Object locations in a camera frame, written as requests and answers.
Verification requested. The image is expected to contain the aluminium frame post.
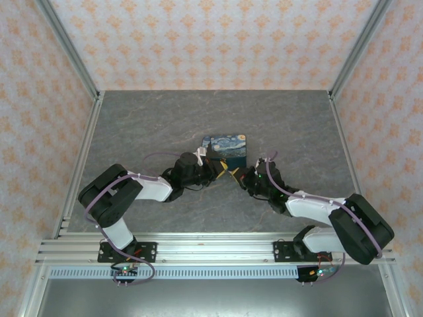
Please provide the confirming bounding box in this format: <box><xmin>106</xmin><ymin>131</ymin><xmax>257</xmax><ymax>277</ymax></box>
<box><xmin>34</xmin><ymin>0</ymin><xmax>102</xmax><ymax>100</ymax></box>
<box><xmin>328</xmin><ymin>0</ymin><xmax>394</xmax><ymax>100</ymax></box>

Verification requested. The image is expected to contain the aluminium table side rail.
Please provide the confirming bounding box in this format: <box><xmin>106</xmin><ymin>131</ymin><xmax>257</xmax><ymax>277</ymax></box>
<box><xmin>52</xmin><ymin>95</ymin><xmax>105</xmax><ymax>238</ymax></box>
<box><xmin>328</xmin><ymin>94</ymin><xmax>376</xmax><ymax>237</ymax></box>

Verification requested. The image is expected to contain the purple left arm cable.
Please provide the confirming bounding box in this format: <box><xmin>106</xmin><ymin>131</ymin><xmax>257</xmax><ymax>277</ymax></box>
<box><xmin>84</xmin><ymin>151</ymin><xmax>182</xmax><ymax>286</ymax></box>

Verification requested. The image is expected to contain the starry night print box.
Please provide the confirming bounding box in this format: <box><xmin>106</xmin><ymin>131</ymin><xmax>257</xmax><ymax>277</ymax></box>
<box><xmin>200</xmin><ymin>133</ymin><xmax>248</xmax><ymax>168</ymax></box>

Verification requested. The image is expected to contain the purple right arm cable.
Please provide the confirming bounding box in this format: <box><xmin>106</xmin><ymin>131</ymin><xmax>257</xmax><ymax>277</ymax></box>
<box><xmin>266</xmin><ymin>151</ymin><xmax>383</xmax><ymax>285</ymax></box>

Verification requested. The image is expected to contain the grey slotted cable duct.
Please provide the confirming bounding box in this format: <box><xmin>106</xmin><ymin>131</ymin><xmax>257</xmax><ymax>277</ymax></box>
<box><xmin>49</xmin><ymin>266</ymin><xmax>299</xmax><ymax>280</ymax></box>

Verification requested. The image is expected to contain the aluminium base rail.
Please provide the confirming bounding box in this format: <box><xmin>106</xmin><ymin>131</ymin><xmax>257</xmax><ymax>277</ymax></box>
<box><xmin>35</xmin><ymin>232</ymin><xmax>397</xmax><ymax>265</ymax></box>

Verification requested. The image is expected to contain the grey metal shelf sheet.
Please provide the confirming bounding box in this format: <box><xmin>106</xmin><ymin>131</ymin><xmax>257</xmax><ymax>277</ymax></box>
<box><xmin>36</xmin><ymin>279</ymin><xmax>394</xmax><ymax>317</ymax></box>

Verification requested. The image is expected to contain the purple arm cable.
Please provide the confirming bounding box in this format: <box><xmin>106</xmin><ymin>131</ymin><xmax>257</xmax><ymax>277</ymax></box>
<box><xmin>266</xmin><ymin>151</ymin><xmax>383</xmax><ymax>285</ymax></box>
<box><xmin>84</xmin><ymin>151</ymin><xmax>182</xmax><ymax>286</ymax></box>

